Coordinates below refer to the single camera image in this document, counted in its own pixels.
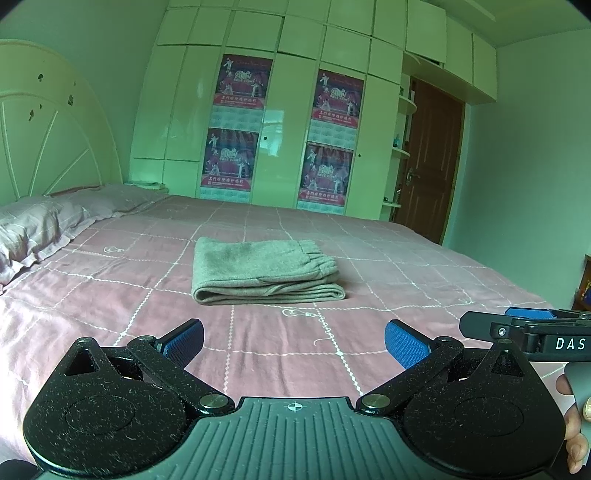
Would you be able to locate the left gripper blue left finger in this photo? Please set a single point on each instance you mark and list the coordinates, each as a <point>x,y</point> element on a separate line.
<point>180,345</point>

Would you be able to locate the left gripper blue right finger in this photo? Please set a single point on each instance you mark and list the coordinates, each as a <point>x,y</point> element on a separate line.
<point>413,349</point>

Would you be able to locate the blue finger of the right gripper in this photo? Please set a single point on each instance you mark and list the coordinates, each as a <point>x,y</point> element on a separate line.
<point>547,315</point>

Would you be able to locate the grey knit pants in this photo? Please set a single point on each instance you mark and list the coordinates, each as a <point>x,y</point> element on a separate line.
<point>263,272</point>

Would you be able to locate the person right hand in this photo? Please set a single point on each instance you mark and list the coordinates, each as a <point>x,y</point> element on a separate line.
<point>577,444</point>

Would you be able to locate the dark wooden furniture edge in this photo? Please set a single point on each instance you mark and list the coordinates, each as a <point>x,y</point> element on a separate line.
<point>582,299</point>

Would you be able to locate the pink checked bed sheet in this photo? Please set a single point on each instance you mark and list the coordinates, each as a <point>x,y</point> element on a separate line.
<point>294,304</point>

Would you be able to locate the far pink pillow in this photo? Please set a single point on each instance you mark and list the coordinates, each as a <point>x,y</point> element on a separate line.
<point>112,200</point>

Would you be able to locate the pink pillow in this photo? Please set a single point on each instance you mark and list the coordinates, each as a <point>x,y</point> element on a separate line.
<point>34,228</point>
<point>112,200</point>

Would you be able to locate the green folded cloth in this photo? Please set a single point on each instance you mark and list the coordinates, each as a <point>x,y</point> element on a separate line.
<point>147,185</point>

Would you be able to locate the lower left calendar poster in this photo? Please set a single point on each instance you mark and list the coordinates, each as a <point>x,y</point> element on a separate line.
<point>229,158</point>

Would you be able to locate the calendar poster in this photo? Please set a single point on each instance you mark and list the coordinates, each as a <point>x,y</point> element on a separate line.
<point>242,82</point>
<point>324,178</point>
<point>337,101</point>
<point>229,158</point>

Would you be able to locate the near pink pillow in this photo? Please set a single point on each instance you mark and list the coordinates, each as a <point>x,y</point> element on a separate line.
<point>34,228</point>

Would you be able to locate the lower right calendar poster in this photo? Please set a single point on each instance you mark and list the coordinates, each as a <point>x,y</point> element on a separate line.
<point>324,178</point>

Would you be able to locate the dark brown wooden door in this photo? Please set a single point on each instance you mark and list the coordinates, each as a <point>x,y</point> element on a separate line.
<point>428,178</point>

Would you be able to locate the cream corner shelf unit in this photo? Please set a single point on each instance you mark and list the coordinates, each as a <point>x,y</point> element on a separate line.
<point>400,150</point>

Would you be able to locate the cream arched headboard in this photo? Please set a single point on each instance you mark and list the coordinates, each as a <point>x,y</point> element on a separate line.
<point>55,135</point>

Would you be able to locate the upper right calendar poster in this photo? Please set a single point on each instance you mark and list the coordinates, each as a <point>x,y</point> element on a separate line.
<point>337,101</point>

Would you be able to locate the cream glossy wardrobe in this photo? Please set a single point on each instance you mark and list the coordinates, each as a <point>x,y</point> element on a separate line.
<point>362,39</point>

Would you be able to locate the upper left calendar poster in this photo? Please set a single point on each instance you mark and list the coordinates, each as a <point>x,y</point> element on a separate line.
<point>242,82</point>

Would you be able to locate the overhead cream cabinets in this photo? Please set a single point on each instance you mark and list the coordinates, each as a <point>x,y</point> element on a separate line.
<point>446,54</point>

